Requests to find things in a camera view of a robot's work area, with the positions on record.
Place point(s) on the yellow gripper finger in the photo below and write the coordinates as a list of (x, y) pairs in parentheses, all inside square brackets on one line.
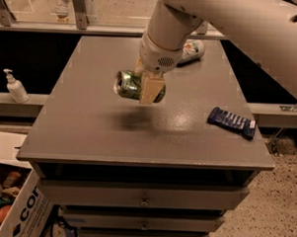
[(151, 85), (139, 68)]

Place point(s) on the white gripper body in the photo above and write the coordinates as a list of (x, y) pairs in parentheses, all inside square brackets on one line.
[(155, 57)]

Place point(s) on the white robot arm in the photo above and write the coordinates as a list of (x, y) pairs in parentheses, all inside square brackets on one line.
[(264, 30)]

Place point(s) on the white and green soda can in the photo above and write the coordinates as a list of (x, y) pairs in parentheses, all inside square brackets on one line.
[(192, 51)]

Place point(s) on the grey drawer cabinet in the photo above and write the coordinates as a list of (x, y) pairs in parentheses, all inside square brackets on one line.
[(99, 154)]

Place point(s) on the blue snack bag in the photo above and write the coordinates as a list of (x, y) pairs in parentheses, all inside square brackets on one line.
[(233, 122)]

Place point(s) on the top drawer knob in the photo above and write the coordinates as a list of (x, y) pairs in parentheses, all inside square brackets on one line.
[(144, 201)]

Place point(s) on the drawer knob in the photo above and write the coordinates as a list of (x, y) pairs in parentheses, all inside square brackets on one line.
[(144, 201), (144, 227)]

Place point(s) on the white pump bottle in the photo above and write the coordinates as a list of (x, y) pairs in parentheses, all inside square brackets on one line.
[(16, 88)]

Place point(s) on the white cardboard box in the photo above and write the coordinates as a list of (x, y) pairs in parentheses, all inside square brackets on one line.
[(19, 187)]

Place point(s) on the orange ball in box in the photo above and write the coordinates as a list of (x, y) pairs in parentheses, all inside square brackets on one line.
[(4, 212)]

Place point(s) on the metal window frame rail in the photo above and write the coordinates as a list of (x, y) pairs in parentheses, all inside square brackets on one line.
[(85, 17)]

